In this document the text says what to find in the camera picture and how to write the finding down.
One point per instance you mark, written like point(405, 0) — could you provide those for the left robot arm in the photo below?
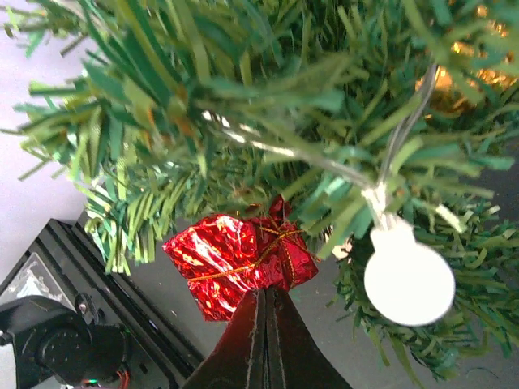
point(41, 339)

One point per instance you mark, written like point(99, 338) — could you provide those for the small green christmas tree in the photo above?
point(189, 109)

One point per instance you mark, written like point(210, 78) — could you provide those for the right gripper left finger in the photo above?
point(237, 361)

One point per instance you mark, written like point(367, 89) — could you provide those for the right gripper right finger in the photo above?
point(293, 359)

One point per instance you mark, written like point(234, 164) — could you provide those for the black aluminium rail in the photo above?
point(152, 303)

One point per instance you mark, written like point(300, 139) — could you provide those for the red gift box ornament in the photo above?
point(222, 257)

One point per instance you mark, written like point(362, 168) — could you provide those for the gold gift box ornament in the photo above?
point(475, 43)

